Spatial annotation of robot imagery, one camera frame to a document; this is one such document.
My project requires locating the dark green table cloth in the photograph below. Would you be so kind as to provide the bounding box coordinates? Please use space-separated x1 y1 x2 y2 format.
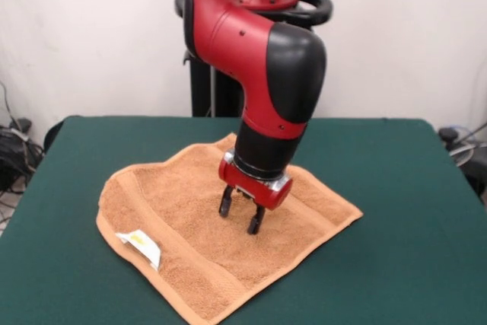
0 114 487 325

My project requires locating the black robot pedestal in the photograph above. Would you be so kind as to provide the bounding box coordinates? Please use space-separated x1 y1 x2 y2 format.
173 0 334 119

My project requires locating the black cable tangle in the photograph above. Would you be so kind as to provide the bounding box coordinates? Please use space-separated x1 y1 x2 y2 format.
0 81 46 227

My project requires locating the orange terry towel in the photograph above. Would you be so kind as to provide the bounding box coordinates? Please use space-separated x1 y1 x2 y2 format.
96 132 364 324

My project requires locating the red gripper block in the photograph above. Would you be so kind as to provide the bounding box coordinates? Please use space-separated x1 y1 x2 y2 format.
218 148 294 236

